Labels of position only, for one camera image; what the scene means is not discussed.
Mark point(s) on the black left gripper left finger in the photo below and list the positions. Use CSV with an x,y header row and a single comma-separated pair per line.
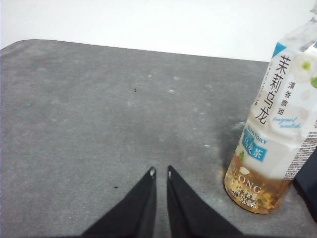
x,y
133,213

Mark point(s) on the dark navy rectangular tray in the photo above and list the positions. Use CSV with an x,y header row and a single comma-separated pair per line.
x,y
309,183

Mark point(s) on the pale jasmine tea bottle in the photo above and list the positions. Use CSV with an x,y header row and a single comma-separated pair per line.
x,y
270,138

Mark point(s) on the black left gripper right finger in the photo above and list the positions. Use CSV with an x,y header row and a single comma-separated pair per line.
x,y
188,213

